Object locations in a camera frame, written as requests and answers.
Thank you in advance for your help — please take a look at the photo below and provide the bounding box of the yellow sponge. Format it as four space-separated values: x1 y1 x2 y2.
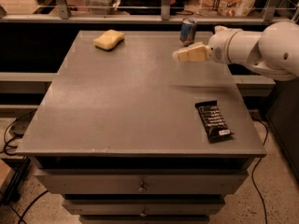
93 30 125 50

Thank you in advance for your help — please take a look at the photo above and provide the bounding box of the blue silver redbull can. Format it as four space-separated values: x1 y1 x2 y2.
179 17 197 47

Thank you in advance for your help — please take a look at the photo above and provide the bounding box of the metal railing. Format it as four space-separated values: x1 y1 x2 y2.
0 0 298 24

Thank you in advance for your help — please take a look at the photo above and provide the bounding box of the black cable right floor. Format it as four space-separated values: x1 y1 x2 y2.
250 119 270 224

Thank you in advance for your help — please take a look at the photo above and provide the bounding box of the black bag behind railing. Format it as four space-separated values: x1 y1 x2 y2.
118 0 188 15

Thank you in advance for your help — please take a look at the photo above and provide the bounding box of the black cables left floor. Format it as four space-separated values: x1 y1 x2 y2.
0 109 50 224

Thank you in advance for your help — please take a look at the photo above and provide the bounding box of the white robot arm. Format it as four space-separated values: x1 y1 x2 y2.
173 21 299 81

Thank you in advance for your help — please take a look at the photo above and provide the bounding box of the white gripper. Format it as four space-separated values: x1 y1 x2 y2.
172 25 241 64

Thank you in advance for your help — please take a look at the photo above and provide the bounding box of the black snack bar wrapper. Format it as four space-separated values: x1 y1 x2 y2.
194 100 234 142

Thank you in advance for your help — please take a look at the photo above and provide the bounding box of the drawer knob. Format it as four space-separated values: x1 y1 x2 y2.
137 182 148 193
139 208 148 217

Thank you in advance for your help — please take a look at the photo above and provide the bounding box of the grey drawer cabinet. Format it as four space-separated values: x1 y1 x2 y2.
18 31 265 224

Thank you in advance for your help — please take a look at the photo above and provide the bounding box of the top drawer knob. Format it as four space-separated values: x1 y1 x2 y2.
137 182 148 193

